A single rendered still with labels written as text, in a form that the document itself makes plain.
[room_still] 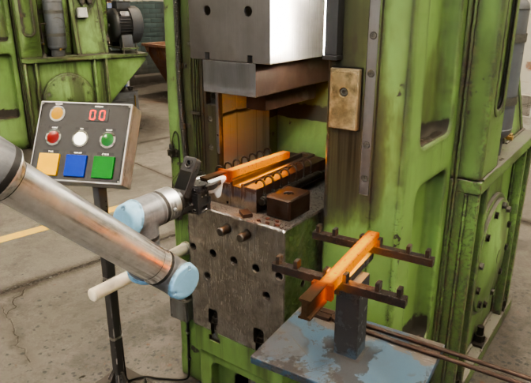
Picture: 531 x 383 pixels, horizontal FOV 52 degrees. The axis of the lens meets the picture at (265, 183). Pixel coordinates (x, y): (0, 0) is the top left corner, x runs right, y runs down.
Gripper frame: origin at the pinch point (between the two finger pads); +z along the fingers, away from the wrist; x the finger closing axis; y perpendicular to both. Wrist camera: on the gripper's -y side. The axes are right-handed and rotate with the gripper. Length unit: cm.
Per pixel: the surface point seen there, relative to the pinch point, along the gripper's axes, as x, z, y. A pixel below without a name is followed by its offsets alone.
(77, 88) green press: -412, 240, 50
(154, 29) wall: -685, 609, 19
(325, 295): 53, -29, 8
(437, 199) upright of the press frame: 46, 59, 16
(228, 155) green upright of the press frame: -18.7, 26.1, 3.4
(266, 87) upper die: 7.4, 13.2, -24.9
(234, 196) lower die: -1.1, 7.5, 9.2
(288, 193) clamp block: 15.1, 14.0, 6.8
